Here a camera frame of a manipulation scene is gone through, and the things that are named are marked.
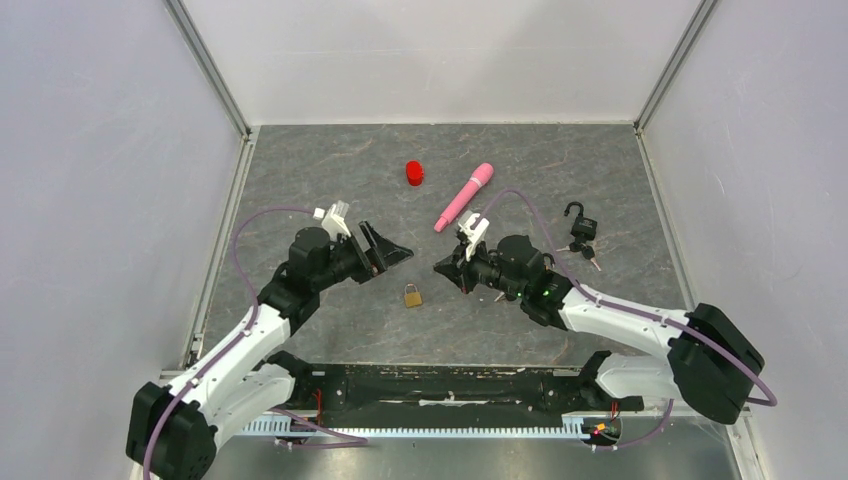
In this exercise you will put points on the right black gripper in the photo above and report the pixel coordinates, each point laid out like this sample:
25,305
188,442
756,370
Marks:
458,269

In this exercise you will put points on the red plastic cap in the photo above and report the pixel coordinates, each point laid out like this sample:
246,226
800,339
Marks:
414,172

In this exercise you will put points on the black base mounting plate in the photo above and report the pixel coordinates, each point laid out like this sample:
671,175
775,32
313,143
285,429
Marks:
343,387

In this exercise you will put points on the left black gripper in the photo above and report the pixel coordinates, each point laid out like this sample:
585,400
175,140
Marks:
381,255

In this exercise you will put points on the white slotted cable duct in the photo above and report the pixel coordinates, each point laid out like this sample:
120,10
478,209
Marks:
569,428

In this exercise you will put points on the small brass padlock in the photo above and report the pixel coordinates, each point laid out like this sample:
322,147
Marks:
412,296

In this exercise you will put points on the black-head key set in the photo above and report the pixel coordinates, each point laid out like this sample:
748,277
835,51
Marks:
586,250

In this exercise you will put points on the black Kaijing padlock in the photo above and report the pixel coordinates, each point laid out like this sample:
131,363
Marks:
584,229

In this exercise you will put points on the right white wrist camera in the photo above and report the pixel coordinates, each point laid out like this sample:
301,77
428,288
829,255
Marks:
472,228

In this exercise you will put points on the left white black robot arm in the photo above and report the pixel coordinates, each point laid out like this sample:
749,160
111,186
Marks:
176,430

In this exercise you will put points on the pink cylindrical wand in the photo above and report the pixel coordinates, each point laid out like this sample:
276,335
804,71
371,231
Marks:
479,178

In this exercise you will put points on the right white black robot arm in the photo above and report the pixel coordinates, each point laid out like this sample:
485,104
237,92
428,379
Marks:
699,357

